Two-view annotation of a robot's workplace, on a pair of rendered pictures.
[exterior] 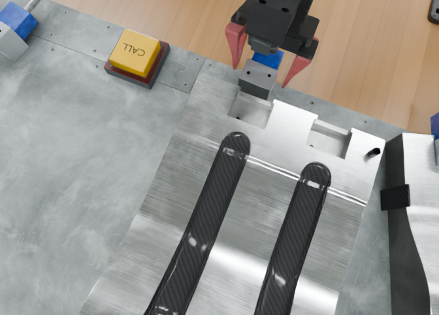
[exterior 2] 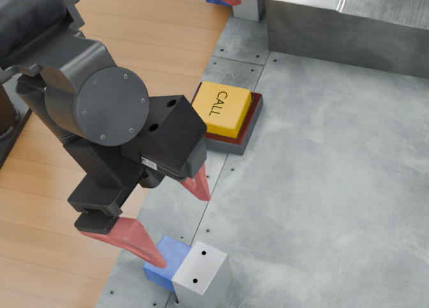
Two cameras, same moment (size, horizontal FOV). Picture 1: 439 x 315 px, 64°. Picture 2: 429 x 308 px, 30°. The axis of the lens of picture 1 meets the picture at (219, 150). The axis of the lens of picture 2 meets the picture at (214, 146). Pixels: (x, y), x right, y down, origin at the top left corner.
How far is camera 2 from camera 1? 80 cm
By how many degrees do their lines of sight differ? 38
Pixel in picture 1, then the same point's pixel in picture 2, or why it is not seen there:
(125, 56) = (228, 110)
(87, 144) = (350, 160)
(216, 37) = (181, 50)
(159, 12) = not seen: hidden behind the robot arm
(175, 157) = (370, 7)
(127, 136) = (332, 118)
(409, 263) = not seen: outside the picture
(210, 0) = (126, 63)
